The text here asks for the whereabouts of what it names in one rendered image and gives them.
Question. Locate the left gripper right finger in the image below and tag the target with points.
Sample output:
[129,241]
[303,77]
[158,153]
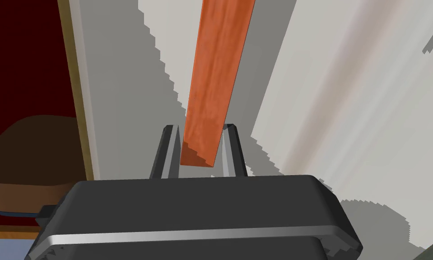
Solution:
[231,153]

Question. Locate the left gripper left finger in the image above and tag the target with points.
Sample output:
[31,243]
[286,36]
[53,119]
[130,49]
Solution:
[167,155]

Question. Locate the brown rounded object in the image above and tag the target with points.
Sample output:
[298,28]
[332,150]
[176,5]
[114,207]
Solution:
[32,169]

